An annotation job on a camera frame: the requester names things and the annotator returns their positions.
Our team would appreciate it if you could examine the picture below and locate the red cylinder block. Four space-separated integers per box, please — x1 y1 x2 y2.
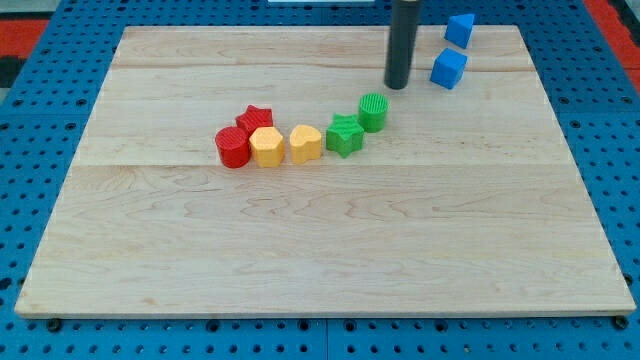
214 126 251 168

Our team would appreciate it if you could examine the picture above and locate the blue cube block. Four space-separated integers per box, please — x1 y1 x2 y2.
429 48 468 90

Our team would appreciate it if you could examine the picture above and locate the yellow heart block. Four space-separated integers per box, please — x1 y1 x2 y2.
289 125 322 164

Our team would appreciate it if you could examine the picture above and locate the yellow hexagon block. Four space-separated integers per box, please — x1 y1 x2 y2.
249 127 285 168

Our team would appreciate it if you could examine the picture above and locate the blue triangle block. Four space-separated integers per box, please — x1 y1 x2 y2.
444 13 475 49

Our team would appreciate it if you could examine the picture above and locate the red star block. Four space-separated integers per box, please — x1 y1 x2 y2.
235 105 274 136

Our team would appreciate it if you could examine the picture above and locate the green cylinder block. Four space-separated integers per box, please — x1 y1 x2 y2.
358 93 389 133

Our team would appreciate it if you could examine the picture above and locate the light wooden board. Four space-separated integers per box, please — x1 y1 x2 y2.
15 25 636 319

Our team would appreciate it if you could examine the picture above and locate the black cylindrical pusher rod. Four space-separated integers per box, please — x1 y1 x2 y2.
384 0 422 90

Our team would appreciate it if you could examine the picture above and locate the green star block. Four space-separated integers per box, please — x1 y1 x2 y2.
326 114 364 158

